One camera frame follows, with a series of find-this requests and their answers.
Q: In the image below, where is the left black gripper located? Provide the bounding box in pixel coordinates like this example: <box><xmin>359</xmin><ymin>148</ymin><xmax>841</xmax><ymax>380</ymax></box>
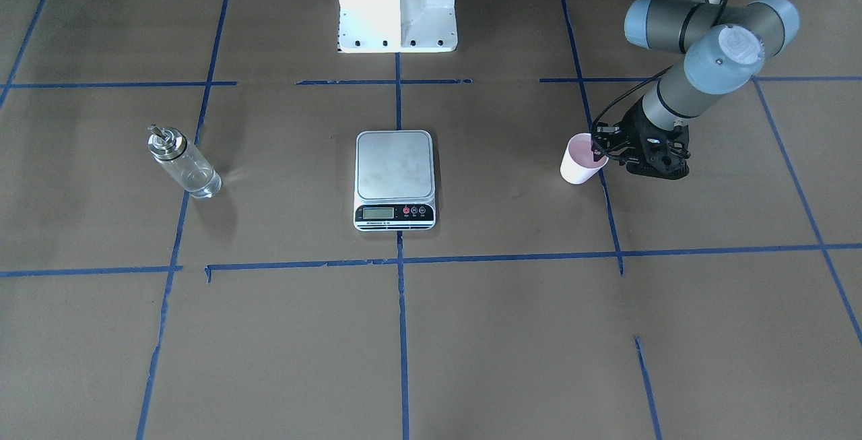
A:
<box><xmin>591</xmin><ymin>104</ymin><xmax>690</xmax><ymax>172</ymax></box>

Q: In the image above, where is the clear glass sauce bottle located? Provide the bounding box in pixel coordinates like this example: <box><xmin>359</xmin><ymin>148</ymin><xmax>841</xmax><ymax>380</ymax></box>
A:
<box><xmin>147</xmin><ymin>124</ymin><xmax>222</xmax><ymax>199</ymax></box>

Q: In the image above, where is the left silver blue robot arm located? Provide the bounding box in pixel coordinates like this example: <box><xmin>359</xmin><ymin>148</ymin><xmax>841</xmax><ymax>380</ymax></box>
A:
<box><xmin>590</xmin><ymin>0</ymin><xmax>801</xmax><ymax>180</ymax></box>

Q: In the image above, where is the silver digital kitchen scale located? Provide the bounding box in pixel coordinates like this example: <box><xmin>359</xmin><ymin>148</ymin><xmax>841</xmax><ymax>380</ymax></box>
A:
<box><xmin>353</xmin><ymin>130</ymin><xmax>437</xmax><ymax>232</ymax></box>

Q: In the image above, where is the brown paper table cover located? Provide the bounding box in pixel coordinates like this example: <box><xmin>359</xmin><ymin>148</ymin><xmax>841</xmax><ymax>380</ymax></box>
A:
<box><xmin>2</xmin><ymin>0</ymin><xmax>860</xmax><ymax>439</ymax></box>

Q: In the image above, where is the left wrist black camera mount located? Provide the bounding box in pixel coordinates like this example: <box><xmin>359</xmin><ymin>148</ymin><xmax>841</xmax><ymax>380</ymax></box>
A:
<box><xmin>622</xmin><ymin>129</ymin><xmax>690</xmax><ymax>180</ymax></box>

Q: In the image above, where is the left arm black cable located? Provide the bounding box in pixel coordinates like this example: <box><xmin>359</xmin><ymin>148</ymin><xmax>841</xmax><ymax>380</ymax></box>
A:
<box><xmin>590</xmin><ymin>0</ymin><xmax>735</xmax><ymax>158</ymax></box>

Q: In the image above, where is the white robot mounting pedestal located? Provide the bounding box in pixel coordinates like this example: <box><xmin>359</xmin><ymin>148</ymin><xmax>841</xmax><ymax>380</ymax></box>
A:
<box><xmin>337</xmin><ymin>0</ymin><xmax>459</xmax><ymax>54</ymax></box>

